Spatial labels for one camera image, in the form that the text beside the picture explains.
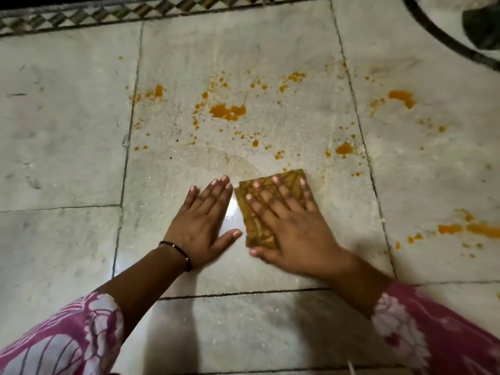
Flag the pink floral left sleeve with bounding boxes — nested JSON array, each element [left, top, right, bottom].
[[0, 291, 125, 375]]

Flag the pink floral sleeve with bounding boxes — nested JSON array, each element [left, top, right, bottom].
[[370, 280, 500, 375], [0, 291, 125, 375]]

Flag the dark rounded object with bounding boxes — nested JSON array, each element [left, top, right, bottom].
[[462, 0, 500, 51]]

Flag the pink floral right sleeve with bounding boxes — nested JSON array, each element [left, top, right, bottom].
[[370, 280, 500, 375]]

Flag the black curved ring stand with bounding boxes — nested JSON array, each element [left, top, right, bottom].
[[400, 0, 500, 73]]

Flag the orange sauce spill splatters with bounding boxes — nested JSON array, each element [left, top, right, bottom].
[[117, 55, 500, 259]]

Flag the black bead bracelet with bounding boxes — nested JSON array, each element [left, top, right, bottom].
[[158, 240, 193, 273]]

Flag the person's right forearm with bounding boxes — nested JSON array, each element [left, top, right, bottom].
[[324, 252, 395, 321]]

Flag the yellow-brown cleaning cloth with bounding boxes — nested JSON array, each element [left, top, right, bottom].
[[234, 168, 308, 251]]

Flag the person's left hand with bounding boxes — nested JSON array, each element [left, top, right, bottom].
[[163, 175, 243, 271]]

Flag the person's right hand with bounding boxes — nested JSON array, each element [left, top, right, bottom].
[[245, 176, 353, 280]]

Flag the person's left forearm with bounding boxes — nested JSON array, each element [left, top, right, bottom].
[[95, 244, 189, 341]]

